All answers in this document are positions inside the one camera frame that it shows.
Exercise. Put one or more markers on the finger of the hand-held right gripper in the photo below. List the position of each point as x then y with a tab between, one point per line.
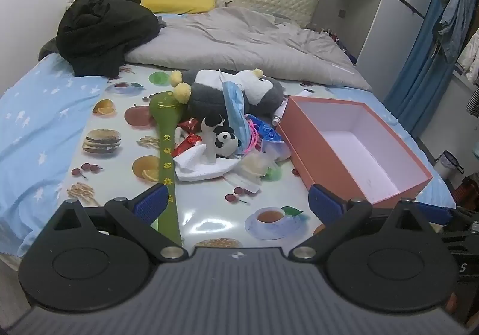
434	213

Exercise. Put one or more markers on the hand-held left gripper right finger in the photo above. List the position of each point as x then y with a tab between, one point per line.
325	202

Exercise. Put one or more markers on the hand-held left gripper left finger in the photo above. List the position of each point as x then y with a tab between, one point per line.
151	202

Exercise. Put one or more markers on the white knitted cloth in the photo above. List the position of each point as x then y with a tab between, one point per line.
191	168

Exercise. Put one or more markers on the orange cardboard box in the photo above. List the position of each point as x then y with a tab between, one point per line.
299	140

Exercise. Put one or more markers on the red foil packet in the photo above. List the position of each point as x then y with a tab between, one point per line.
189	143

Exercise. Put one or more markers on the clear plastic bag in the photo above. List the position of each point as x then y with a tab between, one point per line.
254	166

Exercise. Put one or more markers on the red printed snack packet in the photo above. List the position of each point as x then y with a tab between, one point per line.
186	125

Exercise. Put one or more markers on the blue plastic bag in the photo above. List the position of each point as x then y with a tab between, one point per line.
265	131

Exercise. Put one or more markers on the small panda plush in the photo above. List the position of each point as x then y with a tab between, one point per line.
224	140

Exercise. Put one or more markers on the blue face mask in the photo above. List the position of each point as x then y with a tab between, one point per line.
234	107

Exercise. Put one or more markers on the white trash bin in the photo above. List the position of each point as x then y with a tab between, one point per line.
447	166

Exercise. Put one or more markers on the green massage hammer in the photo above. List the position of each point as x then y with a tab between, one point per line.
166	155

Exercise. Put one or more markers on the white tube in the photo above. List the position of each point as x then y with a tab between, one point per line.
278	119

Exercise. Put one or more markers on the hanging striped garment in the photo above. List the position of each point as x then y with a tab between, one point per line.
473	101

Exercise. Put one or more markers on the grey white penguin plush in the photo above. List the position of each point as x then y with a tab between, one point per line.
209	95

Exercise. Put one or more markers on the light blue star bedsheet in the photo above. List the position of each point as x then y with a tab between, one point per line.
41	125

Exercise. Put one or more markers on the blue curtain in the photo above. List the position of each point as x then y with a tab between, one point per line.
415	69

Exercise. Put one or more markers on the row of small bottles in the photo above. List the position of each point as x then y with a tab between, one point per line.
336	39

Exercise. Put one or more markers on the hanging white jacket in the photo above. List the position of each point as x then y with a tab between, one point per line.
471	54

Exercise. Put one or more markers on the black clothing pile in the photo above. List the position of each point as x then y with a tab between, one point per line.
101	32

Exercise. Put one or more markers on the white built-in cabinet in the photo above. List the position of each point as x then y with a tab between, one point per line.
378	32

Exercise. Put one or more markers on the grey duvet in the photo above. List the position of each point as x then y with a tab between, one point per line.
243	43

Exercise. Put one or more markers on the hanging denim garment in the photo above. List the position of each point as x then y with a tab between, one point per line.
454	21

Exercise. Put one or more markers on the yellow pillow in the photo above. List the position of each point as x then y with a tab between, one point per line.
176	0

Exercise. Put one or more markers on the grey wall switch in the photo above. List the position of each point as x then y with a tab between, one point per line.
342	13

